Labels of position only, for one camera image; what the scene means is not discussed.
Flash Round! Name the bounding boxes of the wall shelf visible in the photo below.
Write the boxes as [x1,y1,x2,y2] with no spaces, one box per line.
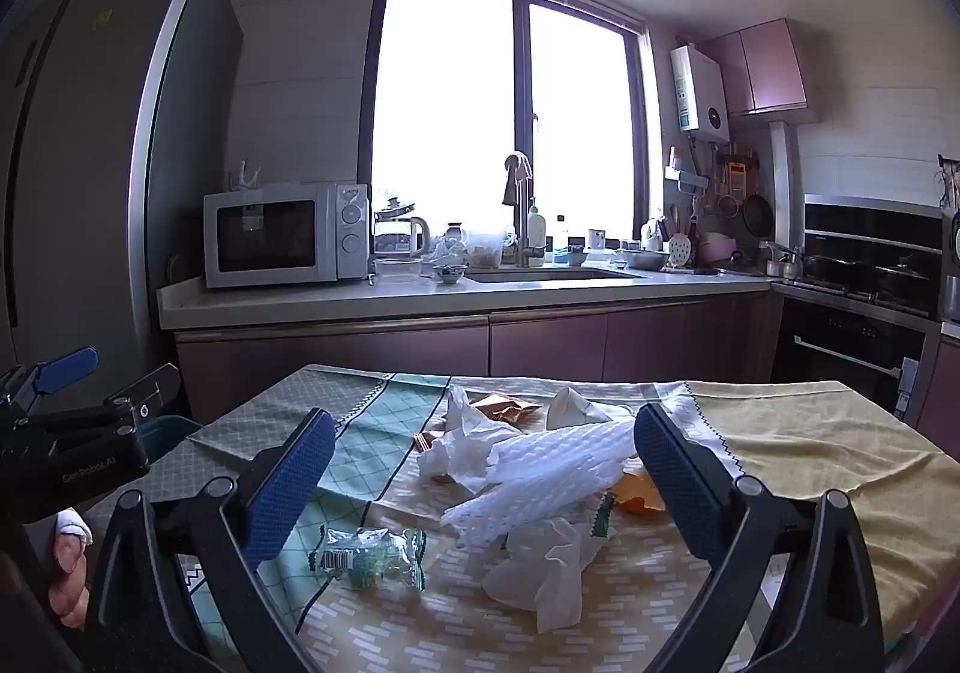
[664,148,710,191]

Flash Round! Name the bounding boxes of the clear food container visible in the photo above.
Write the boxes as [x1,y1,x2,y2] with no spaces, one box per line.
[465,230,518,269]

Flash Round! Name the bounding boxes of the black range hood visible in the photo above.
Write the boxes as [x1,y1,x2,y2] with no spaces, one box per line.
[804,193,948,278]

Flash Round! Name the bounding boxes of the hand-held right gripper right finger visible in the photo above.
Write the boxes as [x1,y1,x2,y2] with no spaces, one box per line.
[634,403,886,673]

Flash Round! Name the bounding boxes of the kitchen sink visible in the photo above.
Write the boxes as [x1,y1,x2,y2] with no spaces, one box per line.
[465,266,647,285]

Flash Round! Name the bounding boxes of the patterned tablecloth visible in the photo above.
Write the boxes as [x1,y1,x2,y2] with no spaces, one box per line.
[81,364,960,673]

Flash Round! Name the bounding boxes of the hanging frying pan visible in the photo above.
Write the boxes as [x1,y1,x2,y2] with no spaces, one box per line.
[741,193,776,236]

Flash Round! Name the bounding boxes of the person's left hand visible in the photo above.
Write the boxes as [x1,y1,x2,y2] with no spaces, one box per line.
[47,508,95,630]

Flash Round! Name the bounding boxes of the black lidded pot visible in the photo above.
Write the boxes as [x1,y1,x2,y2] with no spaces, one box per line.
[874,259,932,300]

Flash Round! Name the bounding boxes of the pink dish rack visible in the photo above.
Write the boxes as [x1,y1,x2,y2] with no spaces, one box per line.
[696,232,740,267]

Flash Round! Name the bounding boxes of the crumpled white tissue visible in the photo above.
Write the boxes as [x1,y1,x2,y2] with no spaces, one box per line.
[481,515,608,633]
[416,384,526,494]

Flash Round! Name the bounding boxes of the black frying pan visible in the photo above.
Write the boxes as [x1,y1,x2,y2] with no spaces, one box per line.
[797,255,854,285]

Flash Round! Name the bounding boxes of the white foam fruit net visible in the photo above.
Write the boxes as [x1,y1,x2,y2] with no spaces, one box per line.
[441,418,640,549]

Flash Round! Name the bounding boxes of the grey refrigerator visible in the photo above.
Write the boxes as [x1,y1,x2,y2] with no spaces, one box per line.
[0,0,245,378]

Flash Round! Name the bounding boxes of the white water heater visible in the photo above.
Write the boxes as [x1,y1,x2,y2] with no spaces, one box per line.
[670,44,731,138]

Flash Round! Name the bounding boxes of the black built-in oven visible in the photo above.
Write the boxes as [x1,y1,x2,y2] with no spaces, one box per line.
[772,296,932,420]

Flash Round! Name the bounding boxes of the large brown snack wrapper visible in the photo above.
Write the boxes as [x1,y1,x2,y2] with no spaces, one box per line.
[471,394,542,428]

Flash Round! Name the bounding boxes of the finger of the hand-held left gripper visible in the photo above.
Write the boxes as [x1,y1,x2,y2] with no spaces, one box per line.
[0,346,101,419]
[90,363,182,430]

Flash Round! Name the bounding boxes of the pink wall cabinet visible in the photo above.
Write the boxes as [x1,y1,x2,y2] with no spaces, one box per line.
[705,19,819,123]

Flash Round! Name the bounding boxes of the metal kitchen faucet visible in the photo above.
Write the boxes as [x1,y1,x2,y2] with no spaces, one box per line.
[502,151,546,269]

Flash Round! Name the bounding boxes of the white paper cup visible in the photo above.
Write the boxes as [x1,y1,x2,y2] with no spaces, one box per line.
[546,386,612,431]

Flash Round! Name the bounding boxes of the kitchen window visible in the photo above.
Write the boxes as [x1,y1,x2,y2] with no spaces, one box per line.
[358,0,665,269]

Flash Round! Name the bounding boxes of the blue plastic bin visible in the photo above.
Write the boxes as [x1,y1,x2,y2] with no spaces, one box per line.
[137,415,205,468]

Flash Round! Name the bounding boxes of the white microwave oven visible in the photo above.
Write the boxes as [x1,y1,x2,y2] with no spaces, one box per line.
[203,183,371,289]

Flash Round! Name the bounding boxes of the purple base cabinets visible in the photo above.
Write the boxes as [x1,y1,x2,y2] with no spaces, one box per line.
[174,290,782,420]

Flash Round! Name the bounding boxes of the orange peel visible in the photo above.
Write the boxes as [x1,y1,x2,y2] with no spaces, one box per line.
[611,466,668,516]

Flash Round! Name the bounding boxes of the clear plastic bag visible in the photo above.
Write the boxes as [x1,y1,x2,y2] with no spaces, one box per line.
[427,223,470,267]

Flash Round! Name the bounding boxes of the clear plastic wrapper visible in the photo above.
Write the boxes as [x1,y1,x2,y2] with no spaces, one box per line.
[313,527,428,593]

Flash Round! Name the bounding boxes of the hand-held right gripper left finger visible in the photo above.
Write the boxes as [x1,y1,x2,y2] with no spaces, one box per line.
[86,407,336,673]

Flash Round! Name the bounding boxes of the glass kettle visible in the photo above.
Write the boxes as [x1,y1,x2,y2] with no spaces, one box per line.
[373,196,432,260]

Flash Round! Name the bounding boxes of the cloth on faucet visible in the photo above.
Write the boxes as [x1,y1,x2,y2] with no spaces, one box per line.
[502,151,535,206]

